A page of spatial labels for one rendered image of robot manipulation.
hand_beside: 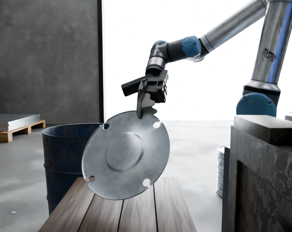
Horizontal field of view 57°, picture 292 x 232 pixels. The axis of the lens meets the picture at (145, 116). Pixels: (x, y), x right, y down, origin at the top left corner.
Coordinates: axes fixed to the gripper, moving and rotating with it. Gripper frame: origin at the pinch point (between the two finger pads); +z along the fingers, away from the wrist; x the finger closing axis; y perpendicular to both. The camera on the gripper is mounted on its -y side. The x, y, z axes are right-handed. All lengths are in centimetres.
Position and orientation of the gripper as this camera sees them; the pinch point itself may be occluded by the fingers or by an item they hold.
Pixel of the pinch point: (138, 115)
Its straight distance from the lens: 85.8
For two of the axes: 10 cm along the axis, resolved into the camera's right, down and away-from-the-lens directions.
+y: 9.6, 0.3, -2.7
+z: -1.9, 7.8, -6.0
